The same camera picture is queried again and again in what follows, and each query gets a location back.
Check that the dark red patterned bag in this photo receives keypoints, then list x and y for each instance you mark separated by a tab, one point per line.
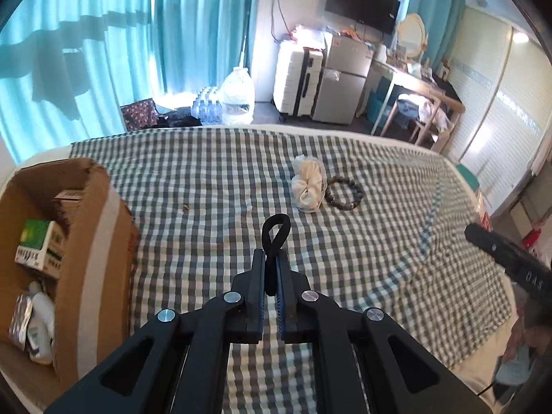
138	114

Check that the red object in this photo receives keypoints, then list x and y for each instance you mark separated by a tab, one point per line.
531	239

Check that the clothes on chair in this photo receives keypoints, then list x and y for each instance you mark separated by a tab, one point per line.
431	110

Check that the light blue cloth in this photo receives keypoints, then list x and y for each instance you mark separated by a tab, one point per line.
515	368

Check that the white oval mirror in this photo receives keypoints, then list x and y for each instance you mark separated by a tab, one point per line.
412	34

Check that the silver fridge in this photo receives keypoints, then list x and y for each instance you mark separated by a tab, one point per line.
340	95

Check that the large clear water jug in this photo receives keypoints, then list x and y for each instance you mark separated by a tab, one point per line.
237	95

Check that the small white bottle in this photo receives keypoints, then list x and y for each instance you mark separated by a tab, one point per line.
43	310

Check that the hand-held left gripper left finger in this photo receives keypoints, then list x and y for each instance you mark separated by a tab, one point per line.
254	310

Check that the wooden desk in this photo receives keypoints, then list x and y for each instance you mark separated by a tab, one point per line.
409	78

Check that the brown cardboard box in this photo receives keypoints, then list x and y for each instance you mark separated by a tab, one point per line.
103	246

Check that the black cloth on table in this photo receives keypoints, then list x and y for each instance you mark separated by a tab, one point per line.
450	88

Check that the teal curtain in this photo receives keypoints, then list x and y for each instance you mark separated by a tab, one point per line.
202	30
444	8
64	95

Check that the white sliding wardrobe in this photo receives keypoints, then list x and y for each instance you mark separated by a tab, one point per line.
496	73

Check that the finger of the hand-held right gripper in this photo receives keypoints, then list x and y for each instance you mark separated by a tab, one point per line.
487	243

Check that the grey white checked blanket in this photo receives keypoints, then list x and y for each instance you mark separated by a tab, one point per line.
207	172

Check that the black round object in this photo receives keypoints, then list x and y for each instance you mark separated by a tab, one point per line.
270	276

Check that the teal lidded bin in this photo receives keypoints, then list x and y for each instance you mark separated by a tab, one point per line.
470	179

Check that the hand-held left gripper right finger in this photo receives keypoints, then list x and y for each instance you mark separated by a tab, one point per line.
287	310

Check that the green white medicine box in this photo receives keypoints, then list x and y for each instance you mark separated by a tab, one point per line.
34	235

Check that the pack of water bottles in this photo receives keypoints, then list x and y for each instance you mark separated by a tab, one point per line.
207	108

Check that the silver foil packet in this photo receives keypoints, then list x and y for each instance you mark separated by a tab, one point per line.
20	319

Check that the clear plastic bag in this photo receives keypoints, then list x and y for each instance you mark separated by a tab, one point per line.
308	36

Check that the black wall television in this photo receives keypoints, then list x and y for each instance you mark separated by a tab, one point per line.
362	2

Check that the wooden chair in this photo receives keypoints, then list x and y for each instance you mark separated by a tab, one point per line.
446	131

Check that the white suitcase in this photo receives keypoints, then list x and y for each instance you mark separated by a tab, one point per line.
293	82

